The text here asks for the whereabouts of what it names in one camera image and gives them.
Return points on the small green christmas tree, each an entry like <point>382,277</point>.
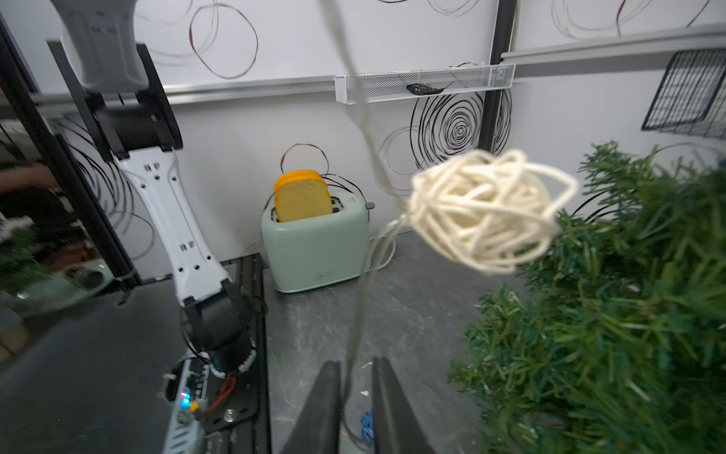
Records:
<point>617,342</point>

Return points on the black object in shelf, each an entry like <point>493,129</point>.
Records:
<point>420,89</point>

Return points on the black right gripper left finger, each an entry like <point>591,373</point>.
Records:
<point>317,430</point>

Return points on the white mesh wall shelf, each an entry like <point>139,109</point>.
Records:
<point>453,80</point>

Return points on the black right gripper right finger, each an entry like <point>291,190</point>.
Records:
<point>396,428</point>

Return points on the yellow toast slice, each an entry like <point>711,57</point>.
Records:
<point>301,194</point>

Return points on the black wire basket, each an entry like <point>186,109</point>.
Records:
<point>690,99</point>

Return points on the mint green toaster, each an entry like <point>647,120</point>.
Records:
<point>317,252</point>

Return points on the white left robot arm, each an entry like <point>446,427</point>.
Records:
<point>124,107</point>

